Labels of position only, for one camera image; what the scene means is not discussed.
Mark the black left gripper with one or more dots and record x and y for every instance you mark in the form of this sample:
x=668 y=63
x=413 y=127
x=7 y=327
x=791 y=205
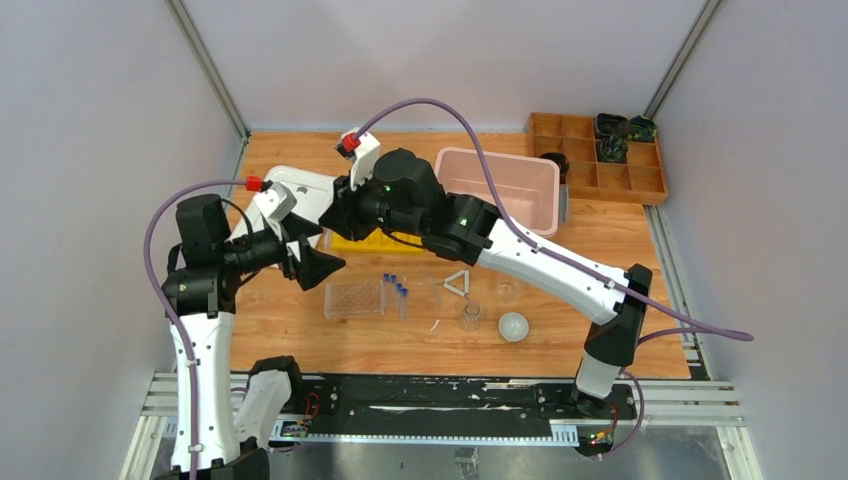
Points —
x=292 y=252

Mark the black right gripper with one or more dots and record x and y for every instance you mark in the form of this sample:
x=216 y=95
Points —
x=343 y=214

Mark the yellow test tube rack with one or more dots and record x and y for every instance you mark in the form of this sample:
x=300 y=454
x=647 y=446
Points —
x=377 y=243

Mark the blue capped tube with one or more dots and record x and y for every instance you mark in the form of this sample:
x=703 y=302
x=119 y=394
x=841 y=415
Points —
x=398 y=299
x=392 y=290
x=404 y=317
x=385 y=293

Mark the clear glass tube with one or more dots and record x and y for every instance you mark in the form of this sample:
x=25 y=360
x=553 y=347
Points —
x=436 y=287

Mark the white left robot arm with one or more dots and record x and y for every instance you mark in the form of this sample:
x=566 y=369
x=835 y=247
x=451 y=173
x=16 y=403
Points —
x=215 y=441

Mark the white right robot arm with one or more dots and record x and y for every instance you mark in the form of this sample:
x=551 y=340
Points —
x=475 y=232

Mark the white plastic box lid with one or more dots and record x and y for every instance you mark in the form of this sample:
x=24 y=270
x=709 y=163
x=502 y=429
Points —
x=313 y=192

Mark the clear well plate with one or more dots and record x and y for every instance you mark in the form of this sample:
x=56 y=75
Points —
x=343 y=300

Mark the white clay triangle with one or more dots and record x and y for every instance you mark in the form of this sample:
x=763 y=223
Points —
x=458 y=283

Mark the pink plastic storage bin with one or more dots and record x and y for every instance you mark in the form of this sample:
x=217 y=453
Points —
x=528 y=187

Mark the small glass jar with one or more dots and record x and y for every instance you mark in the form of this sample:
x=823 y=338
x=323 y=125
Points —
x=471 y=316

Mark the clear glass beaker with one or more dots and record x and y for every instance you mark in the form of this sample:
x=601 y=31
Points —
x=509 y=289

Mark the grey right bin clip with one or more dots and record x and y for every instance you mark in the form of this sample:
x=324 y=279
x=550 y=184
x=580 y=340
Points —
x=563 y=205

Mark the black round object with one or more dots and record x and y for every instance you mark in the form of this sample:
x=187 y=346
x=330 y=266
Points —
x=562 y=163

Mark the white ceramic dish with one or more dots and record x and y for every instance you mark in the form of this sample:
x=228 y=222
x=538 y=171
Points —
x=513 y=327

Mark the wooden compartment organizer tray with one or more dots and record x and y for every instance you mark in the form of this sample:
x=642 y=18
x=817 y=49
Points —
x=639 y=179

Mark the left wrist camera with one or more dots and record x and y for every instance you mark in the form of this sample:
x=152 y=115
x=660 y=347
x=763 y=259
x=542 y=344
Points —
x=272 y=201

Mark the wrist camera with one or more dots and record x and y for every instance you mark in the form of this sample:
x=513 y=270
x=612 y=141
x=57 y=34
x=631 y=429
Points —
x=363 y=152
x=272 y=201

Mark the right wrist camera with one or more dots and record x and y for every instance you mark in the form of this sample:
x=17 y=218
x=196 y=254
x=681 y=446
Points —
x=363 y=152

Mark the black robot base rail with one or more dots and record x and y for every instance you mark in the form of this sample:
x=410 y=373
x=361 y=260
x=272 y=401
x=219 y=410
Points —
x=458 y=410

